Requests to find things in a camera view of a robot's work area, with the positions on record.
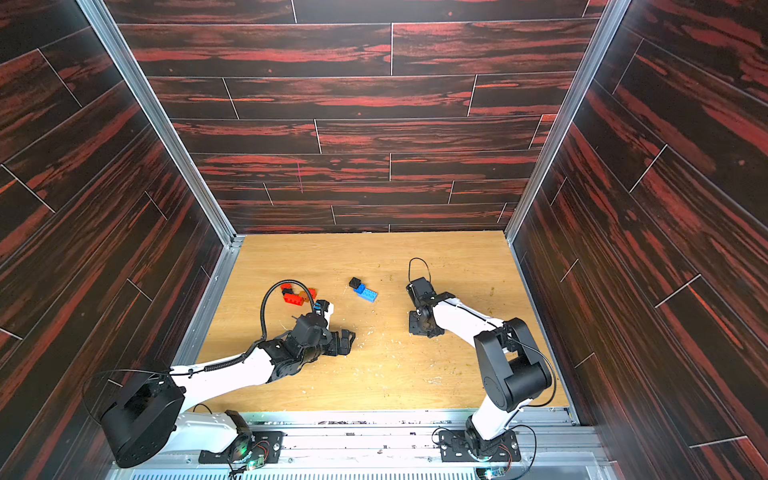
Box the red 2x4 lego brick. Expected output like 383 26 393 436
283 293 305 306

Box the light blue lego plate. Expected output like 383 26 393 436
355 284 378 303

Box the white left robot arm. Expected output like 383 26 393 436
99 329 355 468

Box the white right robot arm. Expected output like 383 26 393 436
409 292 555 458

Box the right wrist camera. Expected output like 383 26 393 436
406 277 436 307

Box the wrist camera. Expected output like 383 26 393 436
406 277 436 307
291 312 331 346

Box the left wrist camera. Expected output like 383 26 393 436
291 312 331 346

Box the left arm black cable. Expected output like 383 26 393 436
80 279 318 427

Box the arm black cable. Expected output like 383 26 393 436
407 257 558 475
80 279 318 427

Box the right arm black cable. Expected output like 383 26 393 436
407 257 558 475

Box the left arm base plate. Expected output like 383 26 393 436
198 431 285 468

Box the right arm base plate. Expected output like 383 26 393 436
431 427 521 463

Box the aluminium front rail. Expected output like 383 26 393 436
108 407 620 479

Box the aluminium corner post left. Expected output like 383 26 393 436
77 0 243 248

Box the aluminium corner post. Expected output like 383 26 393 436
505 0 631 250
77 0 243 248

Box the aluminium corner post right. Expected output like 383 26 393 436
505 0 631 250

